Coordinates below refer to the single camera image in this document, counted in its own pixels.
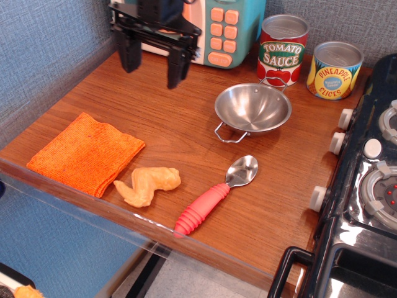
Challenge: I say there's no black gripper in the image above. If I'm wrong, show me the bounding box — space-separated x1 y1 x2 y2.
109 1 202 89

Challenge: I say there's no small steel two-handled skillet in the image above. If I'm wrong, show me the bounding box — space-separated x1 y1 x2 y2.
214 78 292 143

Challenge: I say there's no teal toy microwave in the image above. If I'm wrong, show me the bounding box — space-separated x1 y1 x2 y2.
110 0 267 70

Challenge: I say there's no orange knitted cloth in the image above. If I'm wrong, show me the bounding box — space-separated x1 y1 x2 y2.
27 112 145 198

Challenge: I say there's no plastic toy chicken wing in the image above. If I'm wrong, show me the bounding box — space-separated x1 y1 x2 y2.
113 167 181 208

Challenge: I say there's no tomato sauce can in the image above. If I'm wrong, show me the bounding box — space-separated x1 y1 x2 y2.
257 14 310 87

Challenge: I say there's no pineapple slices can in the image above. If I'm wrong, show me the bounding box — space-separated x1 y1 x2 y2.
306 41 364 101

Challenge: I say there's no clear acrylic table guard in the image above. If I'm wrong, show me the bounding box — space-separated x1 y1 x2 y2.
1 160 272 297

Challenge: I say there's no orange object at bottom left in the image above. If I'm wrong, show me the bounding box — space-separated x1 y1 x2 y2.
14 285 44 298

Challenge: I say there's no black toy stove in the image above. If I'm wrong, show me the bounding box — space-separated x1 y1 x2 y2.
269 54 396 297

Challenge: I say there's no red-handled metal spoon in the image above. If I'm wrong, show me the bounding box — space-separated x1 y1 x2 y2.
174 155 259 238

